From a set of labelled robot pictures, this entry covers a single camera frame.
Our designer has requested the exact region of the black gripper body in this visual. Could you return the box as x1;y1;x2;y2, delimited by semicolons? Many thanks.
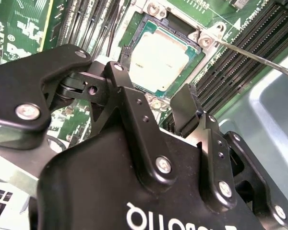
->
28;129;261;230

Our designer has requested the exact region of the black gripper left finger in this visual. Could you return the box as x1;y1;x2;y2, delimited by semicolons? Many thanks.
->
0;44;178;191

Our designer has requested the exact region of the silver CPU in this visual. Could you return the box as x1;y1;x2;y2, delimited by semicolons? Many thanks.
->
128;19;199;99

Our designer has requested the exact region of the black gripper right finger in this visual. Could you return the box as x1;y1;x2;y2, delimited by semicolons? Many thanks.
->
170;83;288;230

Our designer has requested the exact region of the metal locking lever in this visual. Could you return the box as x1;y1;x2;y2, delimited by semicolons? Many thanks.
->
212;38;288;80

